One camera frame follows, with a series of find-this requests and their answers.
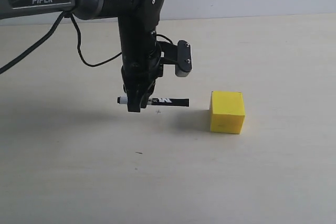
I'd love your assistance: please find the yellow cube block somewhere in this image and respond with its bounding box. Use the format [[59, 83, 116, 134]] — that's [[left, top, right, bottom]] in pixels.
[[209, 91, 246, 134]]

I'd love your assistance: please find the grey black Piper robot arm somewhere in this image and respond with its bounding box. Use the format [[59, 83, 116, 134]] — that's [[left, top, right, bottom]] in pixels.
[[1, 0, 164, 112]]

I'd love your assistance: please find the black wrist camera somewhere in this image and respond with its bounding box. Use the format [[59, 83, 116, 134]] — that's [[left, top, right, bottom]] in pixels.
[[158, 40, 192, 78]]

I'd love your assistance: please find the black and white marker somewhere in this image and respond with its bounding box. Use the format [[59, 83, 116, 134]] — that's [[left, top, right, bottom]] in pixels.
[[117, 96, 190, 108]]

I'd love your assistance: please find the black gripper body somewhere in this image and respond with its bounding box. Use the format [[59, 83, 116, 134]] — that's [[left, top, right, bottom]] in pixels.
[[121, 58, 163, 98]]

